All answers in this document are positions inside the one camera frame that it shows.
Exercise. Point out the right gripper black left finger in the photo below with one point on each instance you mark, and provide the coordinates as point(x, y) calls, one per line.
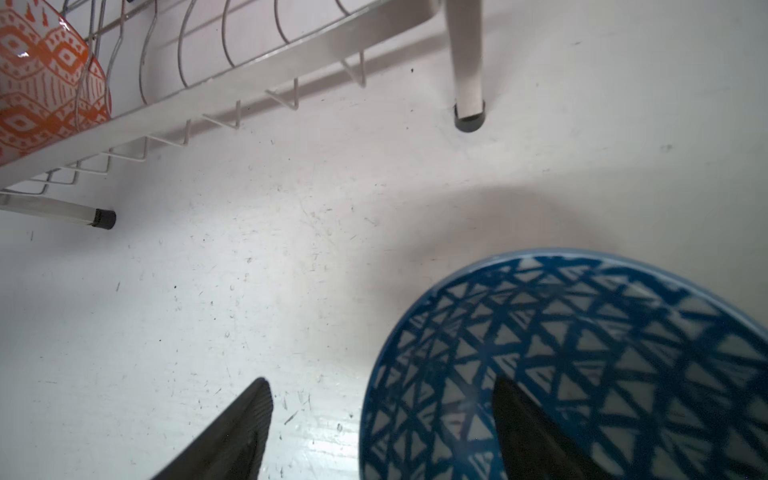
point(233, 445)

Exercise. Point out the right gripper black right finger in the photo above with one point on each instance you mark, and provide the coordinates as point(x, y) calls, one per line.
point(532, 446)

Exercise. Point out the dark blue geometric bowl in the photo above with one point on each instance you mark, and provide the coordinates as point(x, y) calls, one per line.
point(649, 374)

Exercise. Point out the steel wire dish rack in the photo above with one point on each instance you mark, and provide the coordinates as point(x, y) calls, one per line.
point(218, 100)

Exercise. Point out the red patterned ceramic bowl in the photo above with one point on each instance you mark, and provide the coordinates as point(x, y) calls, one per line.
point(51, 88)

